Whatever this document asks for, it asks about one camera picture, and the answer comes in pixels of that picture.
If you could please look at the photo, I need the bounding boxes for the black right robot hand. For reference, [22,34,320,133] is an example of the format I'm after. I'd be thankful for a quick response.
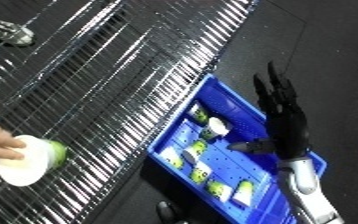
[226,61,315,162]

